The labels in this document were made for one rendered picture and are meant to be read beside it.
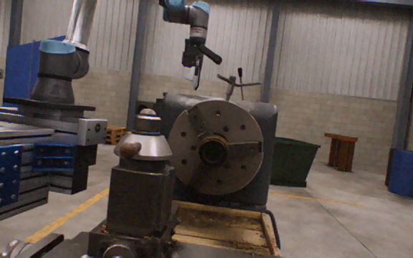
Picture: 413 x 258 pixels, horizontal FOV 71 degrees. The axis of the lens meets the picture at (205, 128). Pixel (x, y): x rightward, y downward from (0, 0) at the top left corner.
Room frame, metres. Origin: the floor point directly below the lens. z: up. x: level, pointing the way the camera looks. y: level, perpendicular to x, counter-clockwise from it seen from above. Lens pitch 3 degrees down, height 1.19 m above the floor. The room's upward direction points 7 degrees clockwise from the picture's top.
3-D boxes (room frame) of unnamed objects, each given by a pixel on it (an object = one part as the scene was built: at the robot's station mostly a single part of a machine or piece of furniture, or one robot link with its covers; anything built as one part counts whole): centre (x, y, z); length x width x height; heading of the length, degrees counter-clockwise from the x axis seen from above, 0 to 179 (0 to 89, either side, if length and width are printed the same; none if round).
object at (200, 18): (1.27, 0.08, 1.59); 0.09 x 0.08 x 0.11; 94
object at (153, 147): (0.40, 0.08, 1.13); 0.08 x 0.08 x 0.03
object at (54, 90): (1.10, 0.58, 1.21); 0.15 x 0.15 x 0.10
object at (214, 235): (0.75, -0.02, 0.89); 0.36 x 0.30 x 0.04; 86
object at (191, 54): (1.27, 0.09, 1.43); 0.09 x 0.08 x 0.12; 86
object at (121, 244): (0.43, 0.08, 0.99); 0.20 x 0.10 x 0.05; 176
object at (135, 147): (0.35, 0.09, 1.13); 0.04 x 0.02 x 0.02; 176
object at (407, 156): (6.02, -4.28, 0.44); 0.59 x 0.59 x 0.88
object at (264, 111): (1.39, -0.05, 1.06); 0.59 x 0.48 x 0.39; 176
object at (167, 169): (0.40, 0.08, 1.07); 0.07 x 0.07 x 0.10; 86
